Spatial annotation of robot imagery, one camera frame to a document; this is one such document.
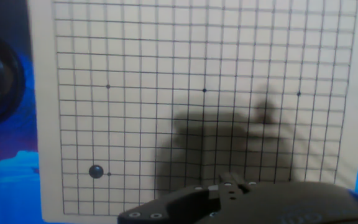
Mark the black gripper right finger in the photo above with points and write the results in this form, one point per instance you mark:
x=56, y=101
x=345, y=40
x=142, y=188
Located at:
x=230, y=186

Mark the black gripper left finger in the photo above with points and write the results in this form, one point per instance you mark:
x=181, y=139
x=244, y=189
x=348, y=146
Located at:
x=172, y=205

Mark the tan Go board sheet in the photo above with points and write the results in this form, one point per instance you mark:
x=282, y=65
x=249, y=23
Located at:
x=197, y=62

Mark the black Go stone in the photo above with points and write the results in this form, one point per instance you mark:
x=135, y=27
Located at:
x=96, y=171

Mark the blue and black landscape mat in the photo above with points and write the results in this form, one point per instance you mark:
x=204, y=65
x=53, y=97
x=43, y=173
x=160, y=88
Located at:
x=8, y=186

